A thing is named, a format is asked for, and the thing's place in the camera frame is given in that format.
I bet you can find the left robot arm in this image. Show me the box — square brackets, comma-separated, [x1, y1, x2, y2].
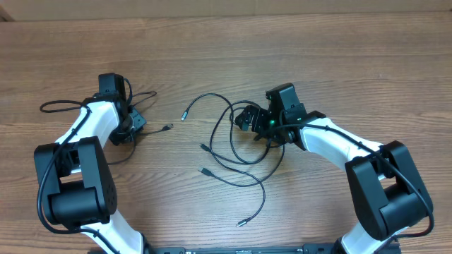
[34, 73, 154, 253]

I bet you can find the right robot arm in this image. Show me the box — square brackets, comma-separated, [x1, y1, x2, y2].
[234, 83, 434, 253]

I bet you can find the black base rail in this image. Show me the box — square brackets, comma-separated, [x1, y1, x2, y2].
[153, 243, 340, 254]

